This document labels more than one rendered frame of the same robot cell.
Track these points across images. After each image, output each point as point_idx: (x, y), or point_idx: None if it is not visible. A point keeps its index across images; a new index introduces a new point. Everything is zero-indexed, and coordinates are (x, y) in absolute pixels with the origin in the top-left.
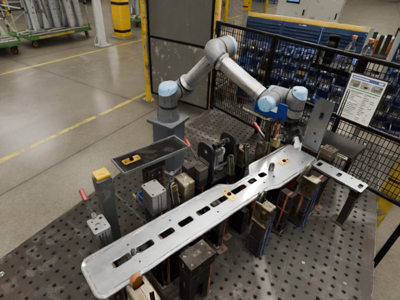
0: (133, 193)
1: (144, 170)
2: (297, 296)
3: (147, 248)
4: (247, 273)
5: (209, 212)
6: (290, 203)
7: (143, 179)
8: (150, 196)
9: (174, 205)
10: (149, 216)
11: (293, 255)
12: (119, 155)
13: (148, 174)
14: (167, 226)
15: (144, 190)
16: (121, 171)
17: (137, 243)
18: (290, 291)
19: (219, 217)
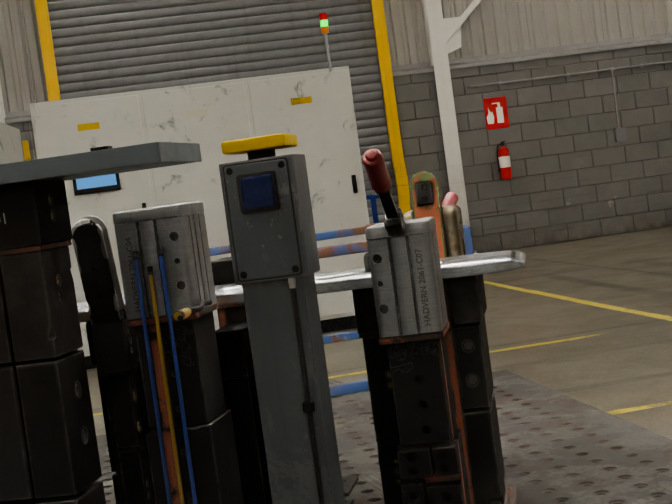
0: (174, 313)
1: (54, 267)
2: (103, 465)
3: (330, 275)
4: (114, 496)
5: (83, 304)
6: None
7: (59, 342)
8: (202, 205)
9: (124, 312)
10: (209, 348)
11: None
12: (113, 149)
13: (70, 264)
14: (225, 290)
15: (190, 205)
16: (192, 154)
17: (341, 276)
18: (101, 470)
19: (86, 301)
